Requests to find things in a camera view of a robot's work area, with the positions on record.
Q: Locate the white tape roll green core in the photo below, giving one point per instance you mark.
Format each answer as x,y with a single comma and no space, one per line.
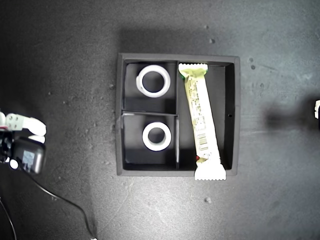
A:
156,147

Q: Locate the snack bar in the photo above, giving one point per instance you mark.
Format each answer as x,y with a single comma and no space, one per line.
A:
197,105

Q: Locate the black tray with wells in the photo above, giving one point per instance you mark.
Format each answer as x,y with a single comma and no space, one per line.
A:
220,100

